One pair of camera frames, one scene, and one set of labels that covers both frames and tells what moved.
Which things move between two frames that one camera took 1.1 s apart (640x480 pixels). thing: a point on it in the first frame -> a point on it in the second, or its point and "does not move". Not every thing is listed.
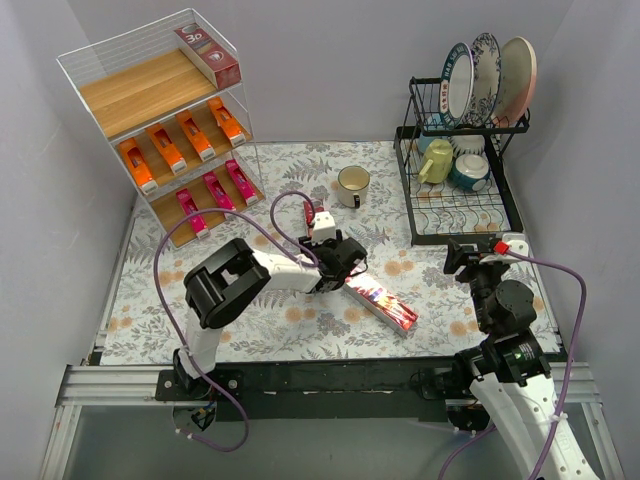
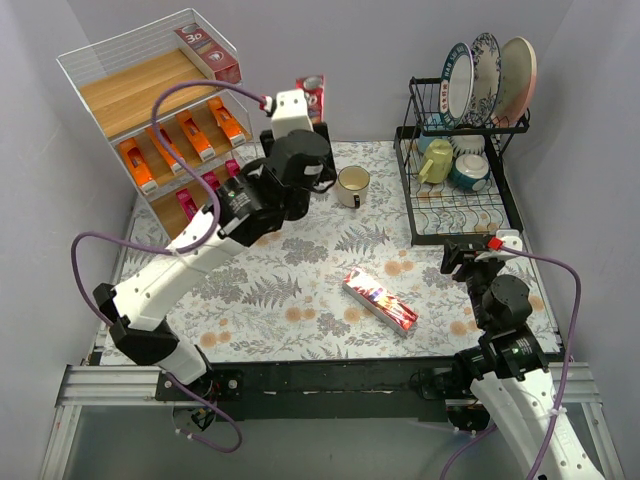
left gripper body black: x=347 y=255 -> x=325 y=145
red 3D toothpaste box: x=381 y=304 does not move
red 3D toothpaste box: x=308 y=212 -> x=314 y=91
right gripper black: x=467 y=255 does not move
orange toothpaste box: x=135 y=159 does not move
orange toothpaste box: x=169 y=152 does not move
